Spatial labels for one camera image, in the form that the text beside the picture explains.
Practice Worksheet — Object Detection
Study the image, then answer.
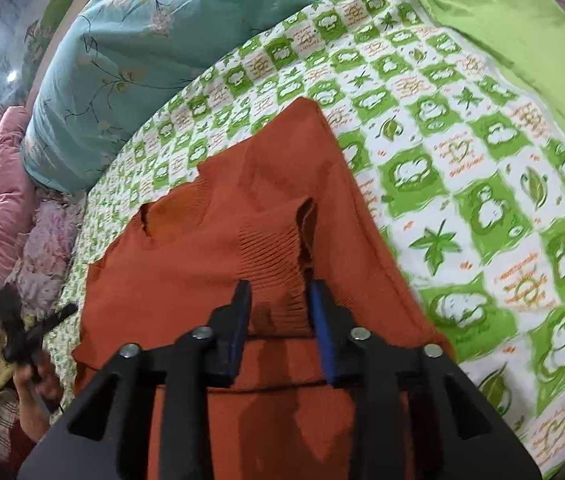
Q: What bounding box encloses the orange knitted sweater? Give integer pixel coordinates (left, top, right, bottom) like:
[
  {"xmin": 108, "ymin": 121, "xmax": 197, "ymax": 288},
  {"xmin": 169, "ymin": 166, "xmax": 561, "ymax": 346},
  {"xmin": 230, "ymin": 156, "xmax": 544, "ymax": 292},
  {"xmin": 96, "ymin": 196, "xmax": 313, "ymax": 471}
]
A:
[{"xmin": 73, "ymin": 98, "xmax": 446, "ymax": 479}]

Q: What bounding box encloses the dark red sleeve forearm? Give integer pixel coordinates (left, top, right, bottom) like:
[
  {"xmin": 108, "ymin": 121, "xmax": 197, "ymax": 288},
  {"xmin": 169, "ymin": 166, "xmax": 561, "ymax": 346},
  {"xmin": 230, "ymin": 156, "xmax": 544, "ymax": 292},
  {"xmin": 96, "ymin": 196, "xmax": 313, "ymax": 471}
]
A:
[{"xmin": 7, "ymin": 419, "xmax": 36, "ymax": 479}]

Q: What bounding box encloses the person's left hand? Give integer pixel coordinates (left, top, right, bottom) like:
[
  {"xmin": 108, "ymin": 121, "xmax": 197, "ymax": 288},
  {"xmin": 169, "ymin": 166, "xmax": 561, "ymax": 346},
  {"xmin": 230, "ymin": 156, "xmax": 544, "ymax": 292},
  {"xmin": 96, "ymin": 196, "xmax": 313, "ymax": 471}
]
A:
[{"xmin": 13, "ymin": 350, "xmax": 64, "ymax": 442}]

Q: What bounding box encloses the purple floral pillow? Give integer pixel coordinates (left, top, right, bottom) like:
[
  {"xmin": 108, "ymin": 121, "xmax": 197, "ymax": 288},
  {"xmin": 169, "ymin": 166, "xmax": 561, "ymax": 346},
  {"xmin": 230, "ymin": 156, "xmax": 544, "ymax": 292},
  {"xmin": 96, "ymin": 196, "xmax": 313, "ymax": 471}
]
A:
[{"xmin": 7, "ymin": 193, "xmax": 86, "ymax": 318}]

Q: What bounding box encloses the green white patterned bedsheet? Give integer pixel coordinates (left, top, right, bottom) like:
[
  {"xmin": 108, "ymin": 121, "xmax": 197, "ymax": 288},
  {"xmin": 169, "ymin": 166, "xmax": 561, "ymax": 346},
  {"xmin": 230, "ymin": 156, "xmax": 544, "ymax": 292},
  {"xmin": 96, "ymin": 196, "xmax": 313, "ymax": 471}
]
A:
[{"xmin": 46, "ymin": 0, "xmax": 565, "ymax": 479}]

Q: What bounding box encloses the teal floral duvet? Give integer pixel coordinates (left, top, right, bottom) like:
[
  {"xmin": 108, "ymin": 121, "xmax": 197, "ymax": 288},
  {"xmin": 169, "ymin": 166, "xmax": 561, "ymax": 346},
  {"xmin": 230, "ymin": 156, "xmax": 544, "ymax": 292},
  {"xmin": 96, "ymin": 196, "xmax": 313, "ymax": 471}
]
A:
[{"xmin": 22, "ymin": 0, "xmax": 319, "ymax": 193}]

